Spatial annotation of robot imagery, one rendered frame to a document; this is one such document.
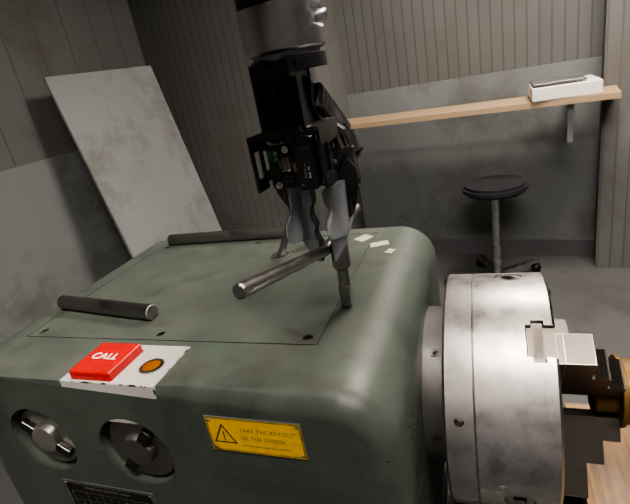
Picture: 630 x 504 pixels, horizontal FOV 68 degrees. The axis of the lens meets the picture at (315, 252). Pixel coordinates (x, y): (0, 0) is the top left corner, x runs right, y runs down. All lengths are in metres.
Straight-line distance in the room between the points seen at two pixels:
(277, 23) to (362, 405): 0.35
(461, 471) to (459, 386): 0.10
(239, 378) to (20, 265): 2.93
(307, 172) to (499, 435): 0.36
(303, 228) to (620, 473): 0.64
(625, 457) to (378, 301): 0.51
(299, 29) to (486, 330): 0.39
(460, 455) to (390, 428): 0.15
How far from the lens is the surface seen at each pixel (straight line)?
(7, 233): 3.34
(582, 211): 3.67
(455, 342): 0.59
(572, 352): 0.62
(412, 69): 3.61
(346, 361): 0.50
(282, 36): 0.44
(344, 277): 0.57
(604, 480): 0.91
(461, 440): 0.60
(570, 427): 0.74
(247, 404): 0.50
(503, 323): 0.60
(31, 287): 3.43
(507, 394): 0.59
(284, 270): 0.40
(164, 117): 3.80
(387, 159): 3.75
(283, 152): 0.44
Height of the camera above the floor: 1.54
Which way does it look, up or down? 21 degrees down
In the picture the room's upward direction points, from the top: 11 degrees counter-clockwise
